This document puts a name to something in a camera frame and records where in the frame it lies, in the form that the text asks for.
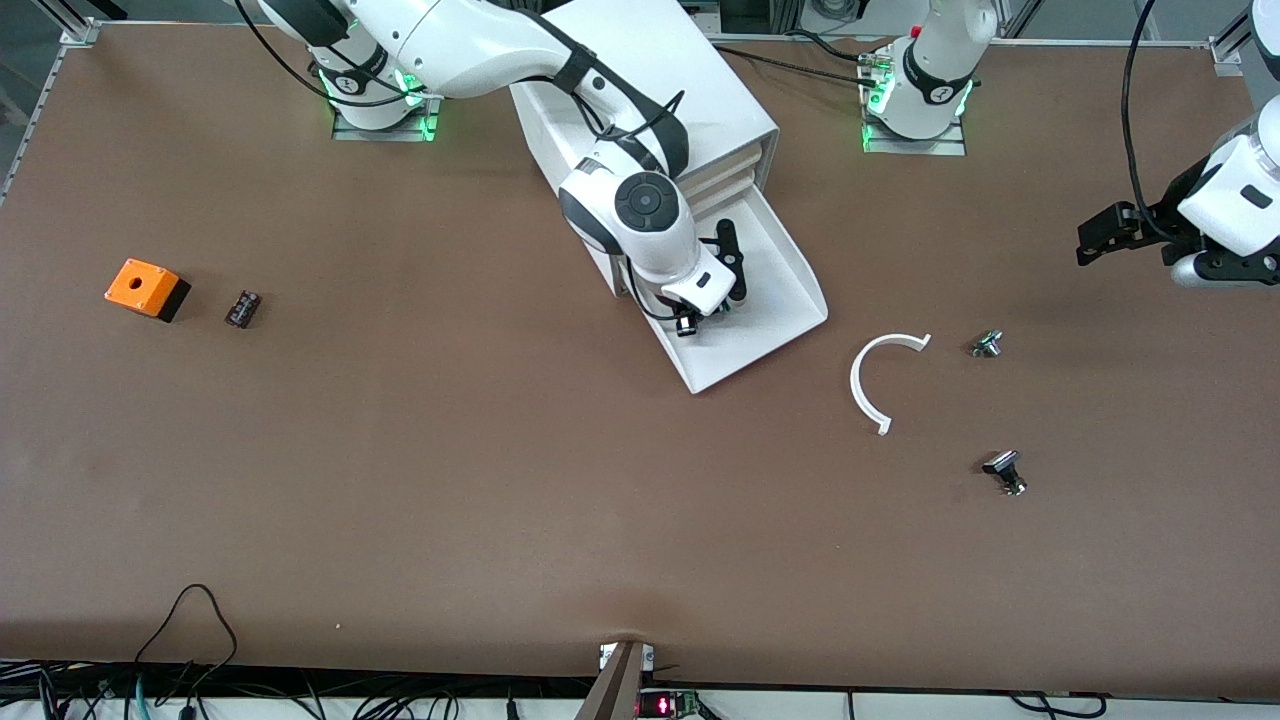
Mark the orange box black base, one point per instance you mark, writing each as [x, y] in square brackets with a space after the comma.
[140, 285]

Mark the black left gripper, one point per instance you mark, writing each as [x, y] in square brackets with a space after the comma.
[1163, 218]

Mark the black headed silver switch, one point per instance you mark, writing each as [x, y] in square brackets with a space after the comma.
[1005, 470]

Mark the white drawer cabinet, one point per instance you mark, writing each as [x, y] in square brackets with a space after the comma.
[720, 90]

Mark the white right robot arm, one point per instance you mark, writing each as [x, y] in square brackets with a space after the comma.
[470, 40]

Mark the aluminium frame profile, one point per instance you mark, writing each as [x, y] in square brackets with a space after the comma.
[70, 20]
[1235, 50]

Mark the white plastic drawer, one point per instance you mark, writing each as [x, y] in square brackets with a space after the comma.
[730, 190]
[770, 290]
[730, 165]

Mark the white curved plastic arc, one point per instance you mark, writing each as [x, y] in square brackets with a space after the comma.
[860, 385]

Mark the small red display device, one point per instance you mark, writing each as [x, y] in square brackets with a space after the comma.
[665, 705]

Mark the brown camera mount post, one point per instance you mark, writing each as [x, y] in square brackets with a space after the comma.
[615, 685]

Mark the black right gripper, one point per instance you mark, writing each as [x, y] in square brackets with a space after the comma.
[688, 322]

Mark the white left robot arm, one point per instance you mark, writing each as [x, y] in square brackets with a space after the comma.
[935, 70]

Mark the small metal fitting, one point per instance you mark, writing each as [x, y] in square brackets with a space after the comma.
[986, 345]

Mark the small black connector block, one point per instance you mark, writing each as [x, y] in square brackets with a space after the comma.
[243, 308]

